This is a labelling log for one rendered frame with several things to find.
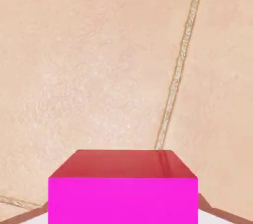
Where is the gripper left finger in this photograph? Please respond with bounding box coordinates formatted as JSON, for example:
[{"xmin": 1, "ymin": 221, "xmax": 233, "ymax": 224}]
[{"xmin": 0, "ymin": 201, "xmax": 49, "ymax": 224}]

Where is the small magenta cube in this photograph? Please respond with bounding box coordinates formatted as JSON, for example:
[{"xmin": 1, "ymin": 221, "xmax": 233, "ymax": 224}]
[{"xmin": 47, "ymin": 149, "xmax": 199, "ymax": 224}]

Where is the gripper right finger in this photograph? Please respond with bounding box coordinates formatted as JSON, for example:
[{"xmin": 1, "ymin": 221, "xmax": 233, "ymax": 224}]
[{"xmin": 197, "ymin": 192, "xmax": 253, "ymax": 224}]

